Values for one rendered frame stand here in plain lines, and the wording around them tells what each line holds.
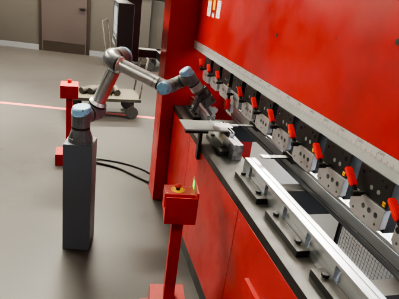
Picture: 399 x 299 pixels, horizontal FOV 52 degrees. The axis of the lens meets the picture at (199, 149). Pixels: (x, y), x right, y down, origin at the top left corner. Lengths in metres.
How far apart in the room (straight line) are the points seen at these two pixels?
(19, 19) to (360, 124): 9.60
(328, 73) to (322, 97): 0.09
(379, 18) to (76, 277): 2.22
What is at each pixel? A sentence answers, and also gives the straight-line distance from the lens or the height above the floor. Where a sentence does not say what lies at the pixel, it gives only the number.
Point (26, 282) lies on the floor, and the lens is 2.79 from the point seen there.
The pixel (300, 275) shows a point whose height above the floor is 0.87.
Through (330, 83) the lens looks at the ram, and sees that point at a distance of 1.51.
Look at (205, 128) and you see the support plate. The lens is 2.44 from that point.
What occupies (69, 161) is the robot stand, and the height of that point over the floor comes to 0.66.
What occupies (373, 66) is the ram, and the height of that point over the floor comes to 1.62.
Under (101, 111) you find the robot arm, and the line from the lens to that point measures 2.72.
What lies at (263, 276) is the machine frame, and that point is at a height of 0.72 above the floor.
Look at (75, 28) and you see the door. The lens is 10.11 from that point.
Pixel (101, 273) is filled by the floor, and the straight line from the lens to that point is 2.81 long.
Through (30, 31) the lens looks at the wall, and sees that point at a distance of 10.44.
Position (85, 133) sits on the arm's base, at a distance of 2.65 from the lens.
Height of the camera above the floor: 1.77
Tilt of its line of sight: 21 degrees down
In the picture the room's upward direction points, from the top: 8 degrees clockwise
